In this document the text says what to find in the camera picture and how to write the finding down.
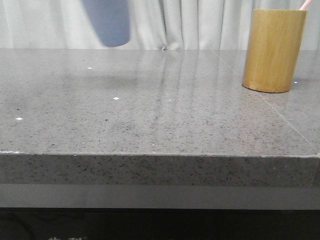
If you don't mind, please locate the white pleated curtain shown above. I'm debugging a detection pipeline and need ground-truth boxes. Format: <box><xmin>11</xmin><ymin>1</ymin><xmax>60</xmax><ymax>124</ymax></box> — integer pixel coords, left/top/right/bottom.
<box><xmin>0</xmin><ymin>0</ymin><xmax>320</xmax><ymax>51</ymax></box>

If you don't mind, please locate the bamboo wooden cylinder holder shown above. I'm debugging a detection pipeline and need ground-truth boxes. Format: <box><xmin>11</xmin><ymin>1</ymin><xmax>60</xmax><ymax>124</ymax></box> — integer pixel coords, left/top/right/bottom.
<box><xmin>242</xmin><ymin>9</ymin><xmax>307</xmax><ymax>94</ymax></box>

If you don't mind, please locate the blue plastic cup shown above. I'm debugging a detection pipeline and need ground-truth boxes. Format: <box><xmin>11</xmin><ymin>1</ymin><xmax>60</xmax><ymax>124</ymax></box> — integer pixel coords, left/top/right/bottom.
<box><xmin>82</xmin><ymin>0</ymin><xmax>130</xmax><ymax>47</ymax></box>

